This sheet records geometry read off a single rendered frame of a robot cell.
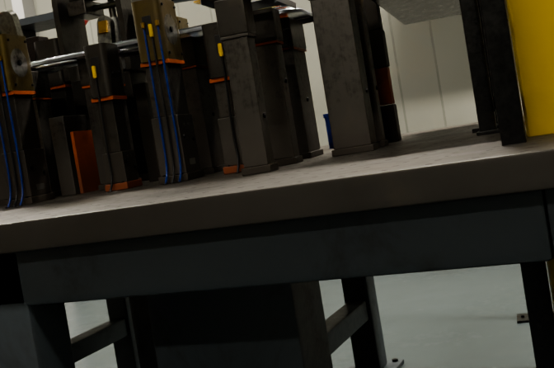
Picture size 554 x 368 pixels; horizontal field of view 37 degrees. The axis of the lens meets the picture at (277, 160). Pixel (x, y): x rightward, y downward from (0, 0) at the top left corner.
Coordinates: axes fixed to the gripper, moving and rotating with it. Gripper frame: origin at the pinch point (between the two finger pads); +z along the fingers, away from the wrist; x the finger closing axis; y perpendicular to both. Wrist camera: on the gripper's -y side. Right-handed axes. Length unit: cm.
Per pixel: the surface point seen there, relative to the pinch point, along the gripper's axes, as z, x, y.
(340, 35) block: 16.6, 16.5, -28.1
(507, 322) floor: 109, -122, -43
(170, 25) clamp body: 8.7, 21.0, 2.8
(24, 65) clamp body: 9.2, 16.1, 37.9
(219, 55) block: 16.6, 24.2, -6.8
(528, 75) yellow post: 31, 53, -59
